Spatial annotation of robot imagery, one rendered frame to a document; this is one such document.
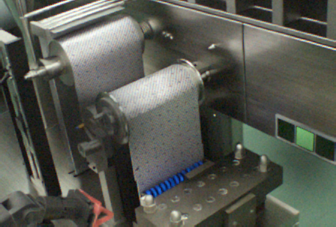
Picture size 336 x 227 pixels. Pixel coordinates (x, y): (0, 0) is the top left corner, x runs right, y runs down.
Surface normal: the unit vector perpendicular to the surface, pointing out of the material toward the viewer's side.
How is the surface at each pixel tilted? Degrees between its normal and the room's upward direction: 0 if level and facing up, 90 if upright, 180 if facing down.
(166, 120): 90
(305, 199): 0
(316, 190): 0
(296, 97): 90
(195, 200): 0
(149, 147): 90
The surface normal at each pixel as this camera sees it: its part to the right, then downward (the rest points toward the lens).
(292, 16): 0.59, 0.33
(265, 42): -0.80, 0.39
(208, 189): -0.14, -0.86
